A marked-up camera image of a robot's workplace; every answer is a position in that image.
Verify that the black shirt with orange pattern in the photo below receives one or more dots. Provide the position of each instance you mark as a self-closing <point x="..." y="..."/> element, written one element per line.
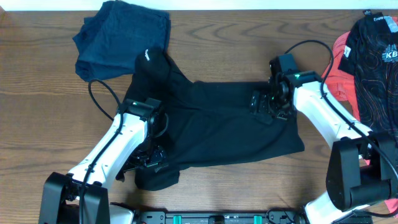
<point x="376" y="68"/>

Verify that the coral red shirt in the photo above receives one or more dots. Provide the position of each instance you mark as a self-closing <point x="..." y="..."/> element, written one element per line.
<point x="340" y="84"/>

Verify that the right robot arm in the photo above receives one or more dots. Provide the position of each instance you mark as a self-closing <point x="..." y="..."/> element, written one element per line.
<point x="362" y="166"/>

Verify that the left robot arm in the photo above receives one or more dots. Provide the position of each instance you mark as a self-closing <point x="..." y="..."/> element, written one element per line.
<point x="81" y="195"/>

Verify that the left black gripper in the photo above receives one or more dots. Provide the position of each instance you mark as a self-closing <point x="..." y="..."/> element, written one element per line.
<point x="161" y="160"/>

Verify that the navy blue garment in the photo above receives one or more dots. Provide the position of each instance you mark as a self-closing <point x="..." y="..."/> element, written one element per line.
<point x="109" y="42"/>

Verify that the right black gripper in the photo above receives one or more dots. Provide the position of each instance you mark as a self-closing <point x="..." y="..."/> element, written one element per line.
<point x="263" y="96"/>

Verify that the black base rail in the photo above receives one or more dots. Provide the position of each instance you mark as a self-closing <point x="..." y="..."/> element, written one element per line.
<point x="217" y="217"/>

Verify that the plain black t-shirt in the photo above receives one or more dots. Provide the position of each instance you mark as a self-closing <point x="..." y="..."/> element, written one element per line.
<point x="209" y="124"/>

